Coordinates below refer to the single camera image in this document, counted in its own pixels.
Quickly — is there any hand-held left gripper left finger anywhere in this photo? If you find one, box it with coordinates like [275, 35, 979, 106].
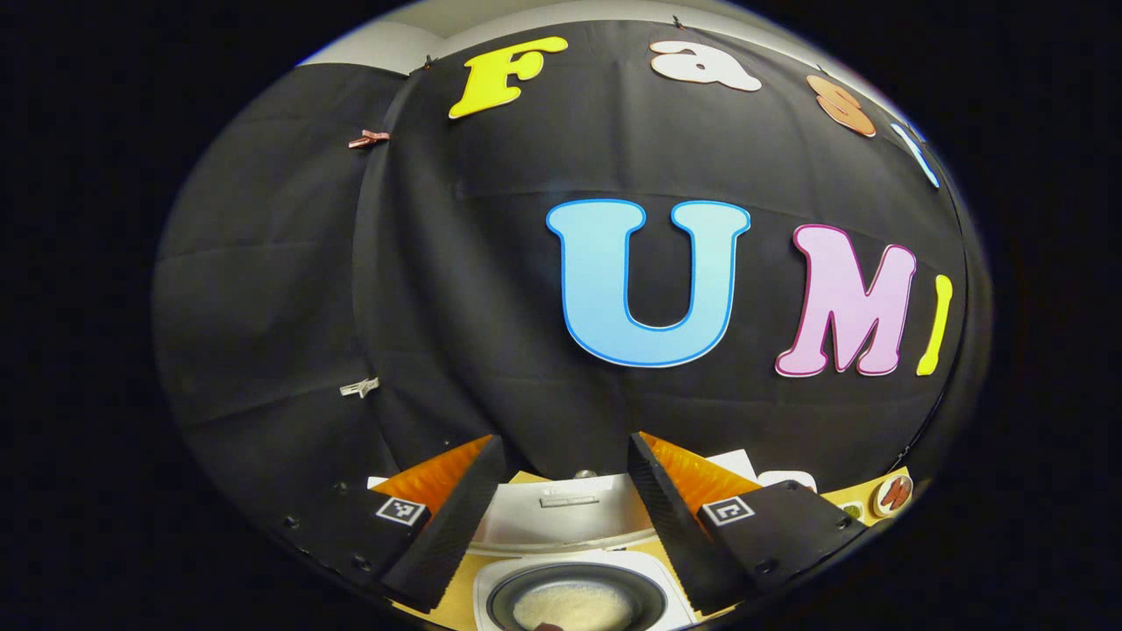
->
[280, 434, 508, 614]

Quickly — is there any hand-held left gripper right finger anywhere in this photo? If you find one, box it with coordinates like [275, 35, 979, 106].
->
[626, 430, 865, 615]

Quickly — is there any white rice cooker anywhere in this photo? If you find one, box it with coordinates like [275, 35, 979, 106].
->
[473, 471, 698, 631]

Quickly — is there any white rice heap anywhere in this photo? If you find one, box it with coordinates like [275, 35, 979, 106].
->
[513, 583, 634, 631]

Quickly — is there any white oval plate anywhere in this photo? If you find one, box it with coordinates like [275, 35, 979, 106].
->
[872, 474, 914, 518]

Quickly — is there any black backdrop cloth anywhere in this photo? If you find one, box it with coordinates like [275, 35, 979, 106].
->
[151, 19, 993, 562]

